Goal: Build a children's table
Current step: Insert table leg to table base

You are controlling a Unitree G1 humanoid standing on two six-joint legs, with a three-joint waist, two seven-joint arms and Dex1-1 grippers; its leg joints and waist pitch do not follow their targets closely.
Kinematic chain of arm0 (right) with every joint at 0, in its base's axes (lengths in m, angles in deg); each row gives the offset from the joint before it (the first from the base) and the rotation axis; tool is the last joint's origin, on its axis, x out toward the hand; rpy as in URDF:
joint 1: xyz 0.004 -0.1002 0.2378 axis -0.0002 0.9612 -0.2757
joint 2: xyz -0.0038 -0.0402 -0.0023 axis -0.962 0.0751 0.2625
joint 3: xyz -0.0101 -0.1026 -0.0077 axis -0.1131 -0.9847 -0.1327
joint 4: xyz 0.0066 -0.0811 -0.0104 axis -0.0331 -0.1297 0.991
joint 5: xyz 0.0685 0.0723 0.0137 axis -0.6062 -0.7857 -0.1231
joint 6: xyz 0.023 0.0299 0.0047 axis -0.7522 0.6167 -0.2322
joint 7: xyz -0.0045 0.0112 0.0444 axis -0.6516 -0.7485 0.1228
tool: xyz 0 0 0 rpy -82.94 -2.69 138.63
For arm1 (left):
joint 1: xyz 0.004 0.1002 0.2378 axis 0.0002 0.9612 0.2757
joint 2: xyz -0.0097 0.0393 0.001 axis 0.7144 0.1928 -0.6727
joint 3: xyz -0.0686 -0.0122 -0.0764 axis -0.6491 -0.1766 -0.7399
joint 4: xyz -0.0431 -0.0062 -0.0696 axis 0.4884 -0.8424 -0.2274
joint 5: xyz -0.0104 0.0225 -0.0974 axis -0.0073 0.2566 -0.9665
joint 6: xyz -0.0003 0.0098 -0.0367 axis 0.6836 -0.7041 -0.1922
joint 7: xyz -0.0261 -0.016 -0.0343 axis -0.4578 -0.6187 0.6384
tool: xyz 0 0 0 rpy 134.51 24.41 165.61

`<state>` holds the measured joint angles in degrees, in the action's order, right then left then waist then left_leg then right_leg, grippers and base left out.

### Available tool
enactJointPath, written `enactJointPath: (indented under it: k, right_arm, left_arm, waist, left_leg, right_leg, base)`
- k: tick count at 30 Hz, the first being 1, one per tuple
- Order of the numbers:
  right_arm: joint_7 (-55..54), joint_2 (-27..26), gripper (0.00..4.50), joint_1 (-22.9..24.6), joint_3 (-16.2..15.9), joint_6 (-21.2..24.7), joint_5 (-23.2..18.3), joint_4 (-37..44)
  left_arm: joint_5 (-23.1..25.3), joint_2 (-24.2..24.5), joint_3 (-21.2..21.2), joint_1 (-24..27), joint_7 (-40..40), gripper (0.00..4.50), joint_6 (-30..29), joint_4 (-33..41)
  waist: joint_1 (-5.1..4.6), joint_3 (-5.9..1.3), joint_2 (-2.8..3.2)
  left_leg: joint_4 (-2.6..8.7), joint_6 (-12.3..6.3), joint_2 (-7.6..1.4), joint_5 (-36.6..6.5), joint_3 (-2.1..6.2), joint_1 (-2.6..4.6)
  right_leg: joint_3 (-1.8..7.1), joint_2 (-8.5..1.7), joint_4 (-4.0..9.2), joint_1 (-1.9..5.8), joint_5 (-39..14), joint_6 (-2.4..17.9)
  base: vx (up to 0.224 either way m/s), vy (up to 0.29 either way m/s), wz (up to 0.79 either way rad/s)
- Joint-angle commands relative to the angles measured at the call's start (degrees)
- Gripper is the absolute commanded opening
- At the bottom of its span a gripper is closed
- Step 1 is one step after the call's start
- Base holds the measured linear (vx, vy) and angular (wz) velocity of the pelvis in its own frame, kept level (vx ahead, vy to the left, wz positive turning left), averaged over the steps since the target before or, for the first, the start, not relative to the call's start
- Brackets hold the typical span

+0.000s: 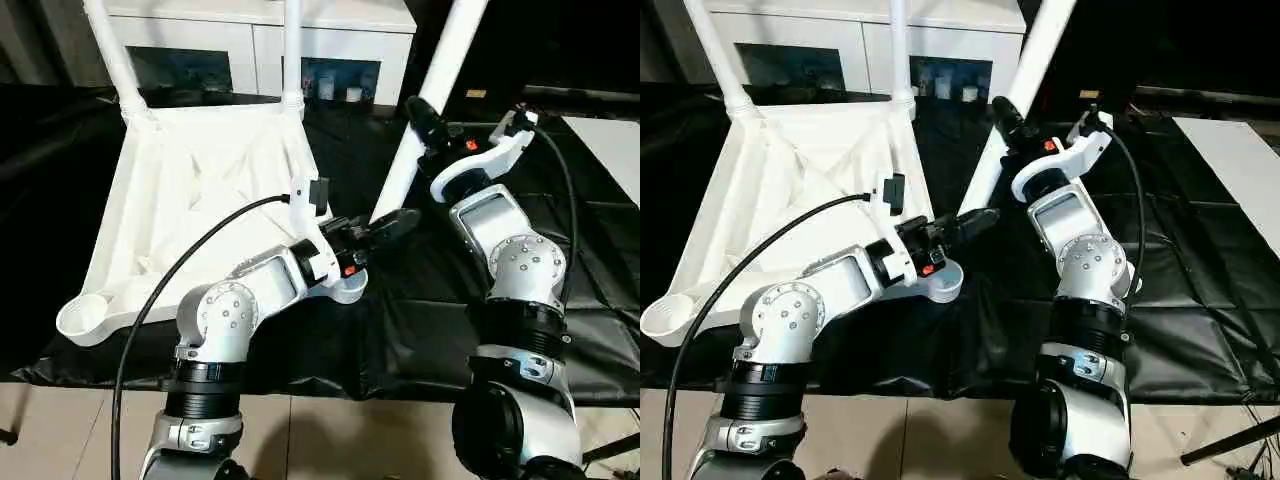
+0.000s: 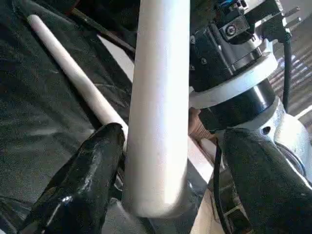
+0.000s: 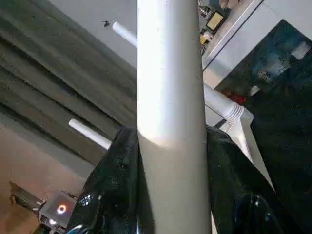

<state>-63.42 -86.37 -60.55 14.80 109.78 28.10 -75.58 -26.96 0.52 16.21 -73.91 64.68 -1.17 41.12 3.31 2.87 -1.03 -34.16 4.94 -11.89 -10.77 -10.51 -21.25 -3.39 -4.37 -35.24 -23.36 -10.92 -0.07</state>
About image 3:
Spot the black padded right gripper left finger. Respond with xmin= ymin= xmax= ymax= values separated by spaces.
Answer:
xmin=65 ymin=125 xmax=155 ymax=234

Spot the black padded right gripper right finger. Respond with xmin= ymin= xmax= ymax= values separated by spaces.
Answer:
xmin=206 ymin=124 xmax=302 ymax=234

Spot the white plastic table top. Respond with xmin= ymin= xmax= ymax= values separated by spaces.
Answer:
xmin=214 ymin=113 xmax=277 ymax=193

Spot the white plastic table leg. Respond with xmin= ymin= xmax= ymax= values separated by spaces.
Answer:
xmin=111 ymin=20 xmax=254 ymax=122
xmin=136 ymin=0 xmax=213 ymax=234
xmin=68 ymin=118 xmax=113 ymax=150

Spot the small red and white bottle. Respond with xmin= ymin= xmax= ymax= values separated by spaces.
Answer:
xmin=230 ymin=94 xmax=247 ymax=103

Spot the grey curtain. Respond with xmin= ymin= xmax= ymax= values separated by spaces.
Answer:
xmin=0 ymin=0 xmax=138 ymax=166

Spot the white cabinet with glass doors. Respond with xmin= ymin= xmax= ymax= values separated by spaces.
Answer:
xmin=199 ymin=0 xmax=312 ymax=98

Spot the white device with red ring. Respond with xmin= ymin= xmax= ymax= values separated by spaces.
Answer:
xmin=38 ymin=191 xmax=77 ymax=228

